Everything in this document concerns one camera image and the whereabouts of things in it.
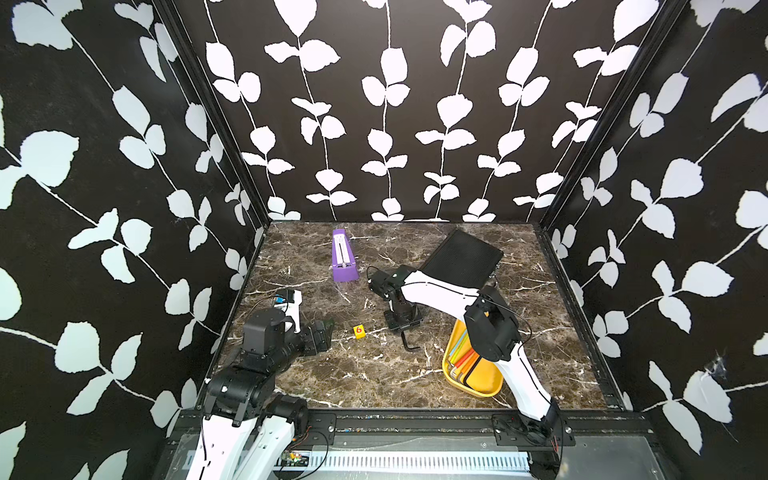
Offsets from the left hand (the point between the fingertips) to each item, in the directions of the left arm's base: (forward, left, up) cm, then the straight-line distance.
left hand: (322, 320), depth 70 cm
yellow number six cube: (+5, -7, -19) cm, 21 cm away
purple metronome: (+28, -2, -14) cm, 31 cm away
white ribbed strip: (-27, -23, -22) cm, 42 cm away
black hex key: (-7, -39, -22) cm, 45 cm away
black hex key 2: (+1, -21, -21) cm, 30 cm away
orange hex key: (-5, -39, -20) cm, 44 cm away
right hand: (+6, -19, -20) cm, 28 cm away
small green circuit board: (-25, +8, -22) cm, 34 cm away
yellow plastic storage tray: (-9, -43, -20) cm, 48 cm away
